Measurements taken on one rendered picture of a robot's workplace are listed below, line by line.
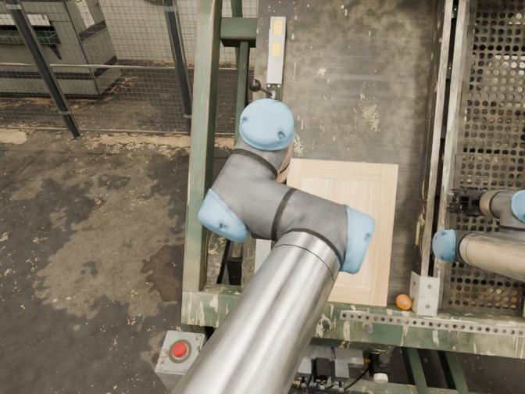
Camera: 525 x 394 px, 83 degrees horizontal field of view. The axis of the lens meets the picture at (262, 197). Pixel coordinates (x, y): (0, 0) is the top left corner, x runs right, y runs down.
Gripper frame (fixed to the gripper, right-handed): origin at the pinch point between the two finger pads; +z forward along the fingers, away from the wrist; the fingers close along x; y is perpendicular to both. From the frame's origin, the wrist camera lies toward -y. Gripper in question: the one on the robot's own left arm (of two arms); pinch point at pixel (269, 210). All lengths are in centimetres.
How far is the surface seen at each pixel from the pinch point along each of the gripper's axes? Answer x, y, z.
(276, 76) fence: 1, 51, 12
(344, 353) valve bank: -29, -36, 51
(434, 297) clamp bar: -54, -15, 34
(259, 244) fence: 3.7, -2.0, 33.7
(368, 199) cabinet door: -32.4, 14.9, 28.8
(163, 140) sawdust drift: 135, 146, 230
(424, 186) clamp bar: -49, 19, 24
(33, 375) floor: 129, -69, 117
